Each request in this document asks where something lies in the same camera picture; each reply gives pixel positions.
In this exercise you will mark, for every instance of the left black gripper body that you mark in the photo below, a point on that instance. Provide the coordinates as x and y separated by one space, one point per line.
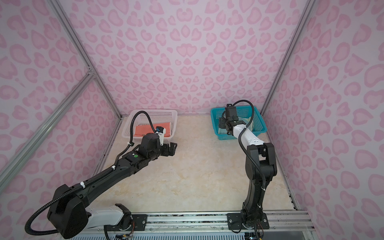
162 151

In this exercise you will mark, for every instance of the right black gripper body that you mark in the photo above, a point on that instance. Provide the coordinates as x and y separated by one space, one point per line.
222 122

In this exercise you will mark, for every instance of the teal cat face towel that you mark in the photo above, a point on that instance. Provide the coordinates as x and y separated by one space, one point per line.
224 131

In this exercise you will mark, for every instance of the red brown towel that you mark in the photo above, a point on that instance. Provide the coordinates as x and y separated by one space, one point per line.
142 130

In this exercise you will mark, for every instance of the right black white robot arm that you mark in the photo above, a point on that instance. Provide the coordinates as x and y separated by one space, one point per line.
260 166

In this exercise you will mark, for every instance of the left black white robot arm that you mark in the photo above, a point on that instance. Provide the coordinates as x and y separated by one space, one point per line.
70 214

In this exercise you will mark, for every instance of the teal plastic basket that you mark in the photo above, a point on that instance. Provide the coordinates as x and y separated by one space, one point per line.
258 125

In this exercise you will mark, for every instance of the white plastic basket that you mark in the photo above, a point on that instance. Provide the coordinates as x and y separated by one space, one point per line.
156 116

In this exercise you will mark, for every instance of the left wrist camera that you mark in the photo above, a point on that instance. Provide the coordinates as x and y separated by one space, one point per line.
160 131

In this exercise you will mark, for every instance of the right aluminium corner post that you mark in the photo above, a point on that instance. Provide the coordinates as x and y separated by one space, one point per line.
307 13

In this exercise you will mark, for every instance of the aluminium corner post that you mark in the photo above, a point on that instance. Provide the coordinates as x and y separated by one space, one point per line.
80 48
307 13

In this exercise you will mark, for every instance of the aluminium frame diagonal bar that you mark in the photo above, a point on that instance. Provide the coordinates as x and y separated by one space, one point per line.
18 161

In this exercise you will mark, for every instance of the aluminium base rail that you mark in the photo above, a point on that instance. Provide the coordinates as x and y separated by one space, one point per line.
276 225

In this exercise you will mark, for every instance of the left aluminium corner post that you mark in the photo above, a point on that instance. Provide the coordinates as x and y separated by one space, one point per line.
80 48

